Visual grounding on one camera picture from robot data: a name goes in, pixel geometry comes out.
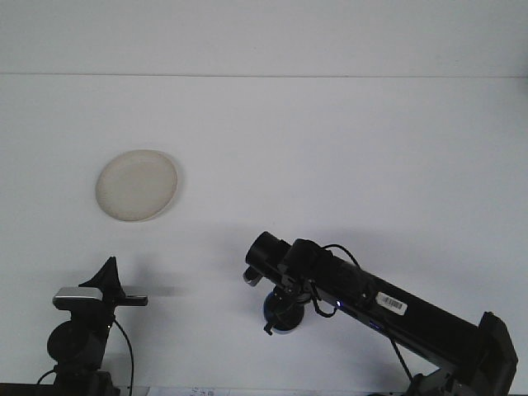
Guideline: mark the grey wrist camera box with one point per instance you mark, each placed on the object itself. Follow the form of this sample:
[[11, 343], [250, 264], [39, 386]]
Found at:
[[76, 295], [251, 279]]

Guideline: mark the pale blue cup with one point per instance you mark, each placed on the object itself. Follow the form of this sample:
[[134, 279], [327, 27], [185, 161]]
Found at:
[[269, 308]]

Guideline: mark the black stand edge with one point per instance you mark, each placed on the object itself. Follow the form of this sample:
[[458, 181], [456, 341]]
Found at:
[[20, 390]]

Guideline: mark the pale round plate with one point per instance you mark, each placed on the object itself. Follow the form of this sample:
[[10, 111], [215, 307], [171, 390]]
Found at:
[[136, 185]]

